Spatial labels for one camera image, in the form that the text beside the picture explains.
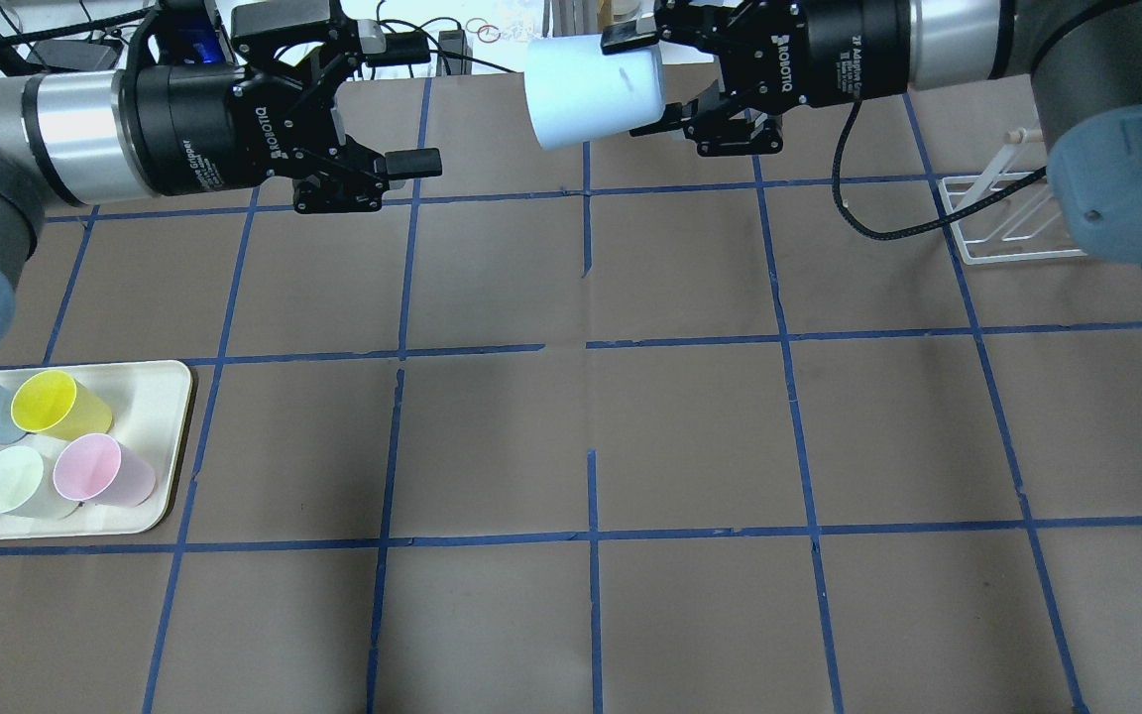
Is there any cream plastic tray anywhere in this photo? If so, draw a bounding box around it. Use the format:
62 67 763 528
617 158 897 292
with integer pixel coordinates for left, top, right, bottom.
0 360 195 539

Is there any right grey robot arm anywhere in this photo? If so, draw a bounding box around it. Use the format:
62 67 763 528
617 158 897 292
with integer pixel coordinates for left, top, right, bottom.
600 1 1142 263

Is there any white wire cup rack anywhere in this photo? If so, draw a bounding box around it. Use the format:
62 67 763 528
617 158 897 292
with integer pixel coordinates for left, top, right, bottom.
936 127 1085 266

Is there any yellow plastic cup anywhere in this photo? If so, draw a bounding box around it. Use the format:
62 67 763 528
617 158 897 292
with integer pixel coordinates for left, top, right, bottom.
9 370 114 441

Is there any cream green plastic cup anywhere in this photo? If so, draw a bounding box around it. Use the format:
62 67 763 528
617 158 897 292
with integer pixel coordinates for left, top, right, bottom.
0 444 80 521

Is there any light blue plastic cup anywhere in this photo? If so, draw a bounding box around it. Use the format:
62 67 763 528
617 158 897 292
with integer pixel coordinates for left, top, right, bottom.
522 37 666 151

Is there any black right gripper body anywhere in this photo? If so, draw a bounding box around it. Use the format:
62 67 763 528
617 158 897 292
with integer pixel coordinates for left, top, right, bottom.
654 1 912 157

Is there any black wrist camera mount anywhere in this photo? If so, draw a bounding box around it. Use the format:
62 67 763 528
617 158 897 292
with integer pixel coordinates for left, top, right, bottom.
127 1 234 69

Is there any pink plastic cup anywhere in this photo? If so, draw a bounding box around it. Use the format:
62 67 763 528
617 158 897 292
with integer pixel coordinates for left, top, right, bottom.
53 433 156 508

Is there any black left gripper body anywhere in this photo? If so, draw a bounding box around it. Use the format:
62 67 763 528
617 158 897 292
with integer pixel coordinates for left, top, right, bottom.
116 0 386 215

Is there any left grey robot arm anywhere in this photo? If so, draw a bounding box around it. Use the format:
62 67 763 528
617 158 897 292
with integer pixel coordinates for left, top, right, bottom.
0 1 441 343

